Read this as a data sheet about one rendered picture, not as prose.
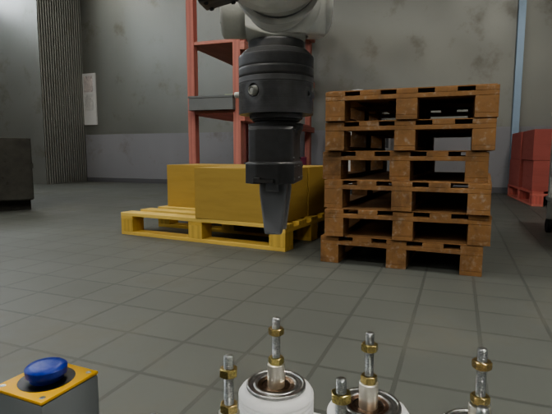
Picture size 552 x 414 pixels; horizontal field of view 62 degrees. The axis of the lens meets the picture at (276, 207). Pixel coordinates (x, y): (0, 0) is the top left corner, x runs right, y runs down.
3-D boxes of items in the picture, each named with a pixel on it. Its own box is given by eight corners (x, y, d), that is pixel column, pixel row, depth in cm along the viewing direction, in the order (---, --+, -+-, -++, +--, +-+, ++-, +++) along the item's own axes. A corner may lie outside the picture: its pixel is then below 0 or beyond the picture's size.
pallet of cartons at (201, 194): (338, 228, 331) (339, 165, 325) (290, 252, 253) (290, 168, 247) (194, 218, 385) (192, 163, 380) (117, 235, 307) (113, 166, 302)
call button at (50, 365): (43, 397, 44) (43, 376, 44) (16, 388, 46) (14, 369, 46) (76, 378, 48) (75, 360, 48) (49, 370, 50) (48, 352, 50)
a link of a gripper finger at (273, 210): (260, 232, 55) (260, 181, 54) (287, 233, 54) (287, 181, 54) (258, 235, 53) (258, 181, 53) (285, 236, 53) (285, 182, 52)
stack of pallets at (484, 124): (496, 280, 197) (508, 81, 187) (317, 263, 228) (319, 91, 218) (486, 234, 309) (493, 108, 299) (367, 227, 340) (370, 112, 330)
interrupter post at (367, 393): (383, 410, 53) (384, 383, 53) (367, 416, 52) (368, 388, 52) (368, 401, 55) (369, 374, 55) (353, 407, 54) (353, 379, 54)
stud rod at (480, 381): (471, 413, 49) (476, 346, 48) (481, 413, 49) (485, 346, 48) (476, 419, 48) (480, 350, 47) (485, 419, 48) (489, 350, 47)
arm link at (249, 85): (309, 185, 48) (310, 68, 47) (221, 183, 50) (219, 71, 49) (317, 178, 61) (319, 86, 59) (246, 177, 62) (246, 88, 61)
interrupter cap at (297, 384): (260, 369, 63) (260, 364, 63) (313, 379, 60) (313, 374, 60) (236, 396, 56) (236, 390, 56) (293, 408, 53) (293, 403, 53)
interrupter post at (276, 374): (270, 381, 60) (270, 357, 60) (287, 384, 59) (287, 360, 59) (264, 390, 58) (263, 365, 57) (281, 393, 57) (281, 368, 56)
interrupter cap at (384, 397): (416, 413, 52) (416, 407, 52) (367, 435, 48) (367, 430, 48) (368, 385, 59) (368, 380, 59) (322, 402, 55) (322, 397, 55)
